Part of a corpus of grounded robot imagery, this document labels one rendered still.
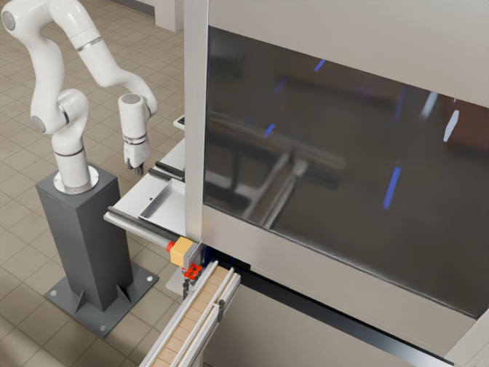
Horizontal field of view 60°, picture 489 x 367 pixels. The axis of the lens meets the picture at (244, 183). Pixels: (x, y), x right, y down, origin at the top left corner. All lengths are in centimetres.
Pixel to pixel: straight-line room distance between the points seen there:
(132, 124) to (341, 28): 82
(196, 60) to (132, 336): 174
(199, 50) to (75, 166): 99
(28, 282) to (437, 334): 219
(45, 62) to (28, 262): 155
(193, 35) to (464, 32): 57
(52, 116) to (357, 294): 123
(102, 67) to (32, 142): 238
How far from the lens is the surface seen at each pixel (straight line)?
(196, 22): 104
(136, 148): 154
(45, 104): 171
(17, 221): 315
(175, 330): 143
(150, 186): 191
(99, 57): 145
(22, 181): 343
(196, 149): 123
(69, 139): 183
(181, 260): 149
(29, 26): 155
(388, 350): 159
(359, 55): 92
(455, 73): 91
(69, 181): 196
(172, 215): 178
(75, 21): 145
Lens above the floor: 220
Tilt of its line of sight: 43 degrees down
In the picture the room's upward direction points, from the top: 7 degrees clockwise
